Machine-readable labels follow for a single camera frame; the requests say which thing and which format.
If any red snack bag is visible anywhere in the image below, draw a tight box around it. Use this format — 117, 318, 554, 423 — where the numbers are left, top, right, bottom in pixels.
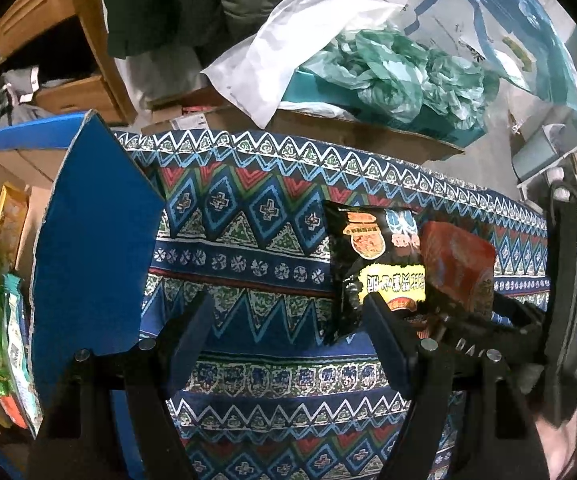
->
421, 221, 497, 318

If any black snack bag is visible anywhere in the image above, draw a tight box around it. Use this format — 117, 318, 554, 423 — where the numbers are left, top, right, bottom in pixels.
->
323, 200, 426, 344

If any gold long snack pack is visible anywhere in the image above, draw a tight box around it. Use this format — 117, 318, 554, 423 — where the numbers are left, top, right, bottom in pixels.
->
0, 182, 28, 273

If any person's right hand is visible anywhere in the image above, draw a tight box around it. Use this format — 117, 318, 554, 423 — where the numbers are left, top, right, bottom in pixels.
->
535, 410, 577, 480

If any grey shoe rack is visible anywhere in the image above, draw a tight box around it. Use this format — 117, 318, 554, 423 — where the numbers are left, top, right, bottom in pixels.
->
512, 122, 577, 210

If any flat brown cardboard box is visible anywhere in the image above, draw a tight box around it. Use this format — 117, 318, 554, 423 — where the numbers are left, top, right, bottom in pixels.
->
142, 87, 464, 165

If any blue cardboard box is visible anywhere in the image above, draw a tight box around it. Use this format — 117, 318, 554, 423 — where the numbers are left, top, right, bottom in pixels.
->
0, 109, 167, 480

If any green plastic bag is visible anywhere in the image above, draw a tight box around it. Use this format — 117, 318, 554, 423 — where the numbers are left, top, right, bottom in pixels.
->
284, 28, 500, 148

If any patterned blue bed cover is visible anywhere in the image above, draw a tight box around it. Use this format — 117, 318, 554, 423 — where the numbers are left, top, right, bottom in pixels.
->
118, 129, 550, 479

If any blue white shopping bag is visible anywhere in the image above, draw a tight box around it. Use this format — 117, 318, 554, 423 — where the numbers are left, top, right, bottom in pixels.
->
393, 0, 577, 110

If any white plastic bag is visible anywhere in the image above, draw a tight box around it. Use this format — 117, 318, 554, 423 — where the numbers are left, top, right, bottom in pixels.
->
203, 0, 403, 128

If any grey clothes pile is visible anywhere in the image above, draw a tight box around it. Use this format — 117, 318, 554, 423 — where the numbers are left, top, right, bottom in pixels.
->
0, 67, 52, 129

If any wooden wardrobe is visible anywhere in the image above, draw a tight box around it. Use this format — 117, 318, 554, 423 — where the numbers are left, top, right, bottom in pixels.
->
0, 0, 136, 125

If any dark hanging jacket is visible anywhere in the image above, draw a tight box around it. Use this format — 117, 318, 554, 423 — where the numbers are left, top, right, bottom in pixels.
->
103, 0, 282, 64

